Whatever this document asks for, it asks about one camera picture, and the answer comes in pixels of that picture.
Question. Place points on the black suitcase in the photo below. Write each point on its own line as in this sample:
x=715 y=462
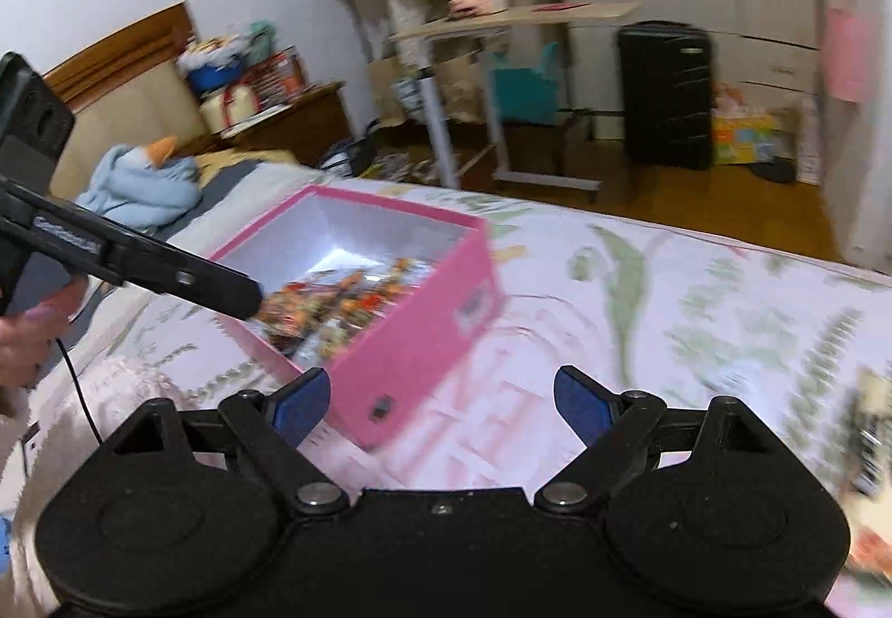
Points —
x=665 y=95

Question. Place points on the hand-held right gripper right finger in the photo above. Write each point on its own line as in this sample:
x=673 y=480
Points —
x=582 y=405

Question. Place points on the goose plush in blue blanket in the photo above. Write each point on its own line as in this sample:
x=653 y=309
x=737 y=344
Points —
x=139 y=186

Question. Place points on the blurred snack packet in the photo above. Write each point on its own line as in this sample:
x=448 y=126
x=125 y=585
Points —
x=871 y=430

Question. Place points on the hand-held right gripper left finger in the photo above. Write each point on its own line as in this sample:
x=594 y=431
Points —
x=301 y=403

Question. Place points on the blue gift basket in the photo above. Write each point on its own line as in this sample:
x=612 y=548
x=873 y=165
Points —
x=212 y=71

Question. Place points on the colourful cardboard box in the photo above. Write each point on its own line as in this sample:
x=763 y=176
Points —
x=742 y=138

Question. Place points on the pink hanging cloth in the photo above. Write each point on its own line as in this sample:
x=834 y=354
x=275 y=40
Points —
x=850 y=57

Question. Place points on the orange candy bag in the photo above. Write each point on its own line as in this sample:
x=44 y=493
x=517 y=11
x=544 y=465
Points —
x=397 y=290

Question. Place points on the wooden padded headboard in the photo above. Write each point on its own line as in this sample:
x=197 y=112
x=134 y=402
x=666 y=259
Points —
x=132 y=81

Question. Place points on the pink cardboard box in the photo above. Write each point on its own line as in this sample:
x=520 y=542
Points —
x=425 y=339

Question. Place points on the rolling overbed table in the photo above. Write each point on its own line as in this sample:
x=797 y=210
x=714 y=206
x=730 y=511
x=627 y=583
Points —
x=502 y=20

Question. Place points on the person's left hand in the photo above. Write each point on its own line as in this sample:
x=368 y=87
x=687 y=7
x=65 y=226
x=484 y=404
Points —
x=31 y=332

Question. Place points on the pink tissue box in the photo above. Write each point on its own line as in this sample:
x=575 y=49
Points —
x=479 y=2

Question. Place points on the teal bag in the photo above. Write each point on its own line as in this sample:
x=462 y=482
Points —
x=526 y=91

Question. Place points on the brown paper bag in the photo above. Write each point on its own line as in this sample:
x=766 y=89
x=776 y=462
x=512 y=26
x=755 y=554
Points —
x=394 y=91

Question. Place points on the white gift box red ribbon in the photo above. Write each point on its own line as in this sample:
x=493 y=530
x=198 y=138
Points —
x=226 y=107

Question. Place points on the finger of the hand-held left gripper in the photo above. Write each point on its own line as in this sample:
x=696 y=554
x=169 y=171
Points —
x=181 y=280

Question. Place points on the wooden bedside cabinet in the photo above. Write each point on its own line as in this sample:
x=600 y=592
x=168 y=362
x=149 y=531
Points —
x=299 y=119

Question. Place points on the red printed box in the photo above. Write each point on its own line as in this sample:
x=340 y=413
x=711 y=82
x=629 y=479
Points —
x=279 y=75

